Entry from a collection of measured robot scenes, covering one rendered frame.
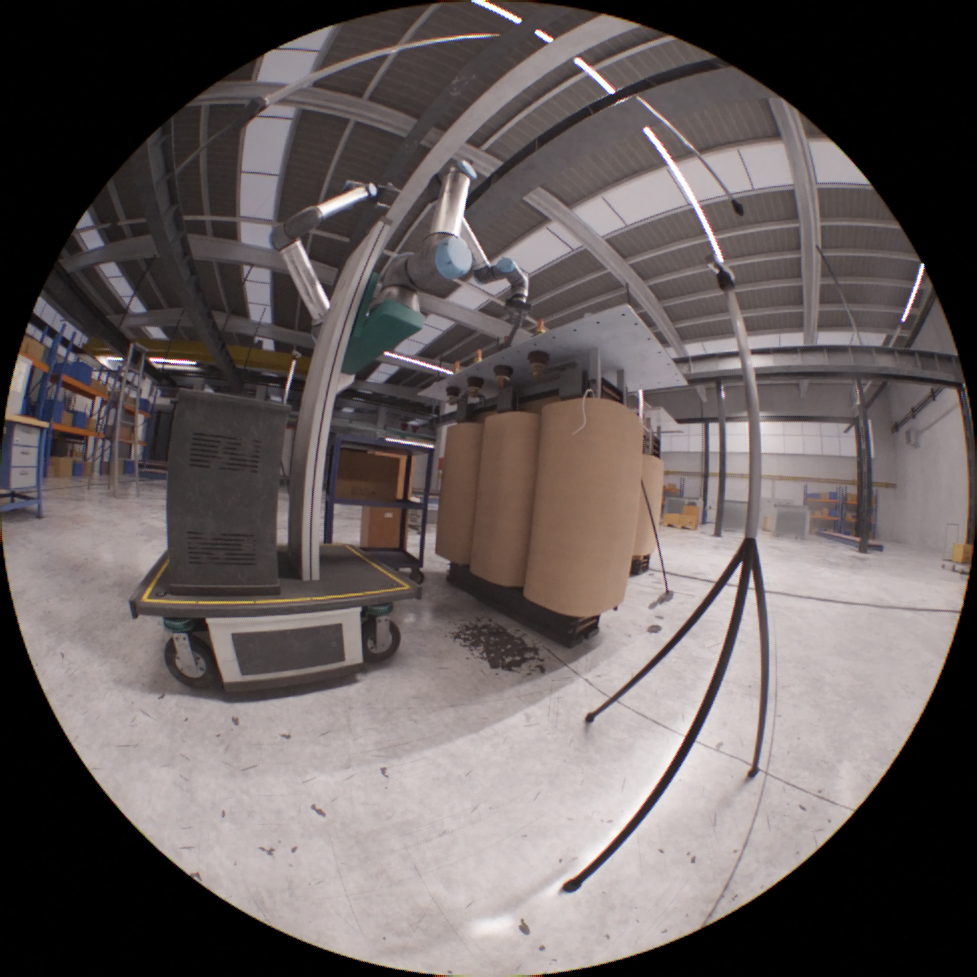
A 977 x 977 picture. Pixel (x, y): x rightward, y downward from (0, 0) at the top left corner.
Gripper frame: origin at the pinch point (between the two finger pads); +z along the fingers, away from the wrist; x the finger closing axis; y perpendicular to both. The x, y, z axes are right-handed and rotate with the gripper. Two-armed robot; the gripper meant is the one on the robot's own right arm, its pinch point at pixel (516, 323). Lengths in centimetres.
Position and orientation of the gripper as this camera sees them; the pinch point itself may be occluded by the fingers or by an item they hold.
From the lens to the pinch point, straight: 151.2
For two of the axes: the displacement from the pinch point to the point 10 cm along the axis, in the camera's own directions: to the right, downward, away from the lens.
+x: 9.8, 1.0, 1.5
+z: -1.0, 9.9, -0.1
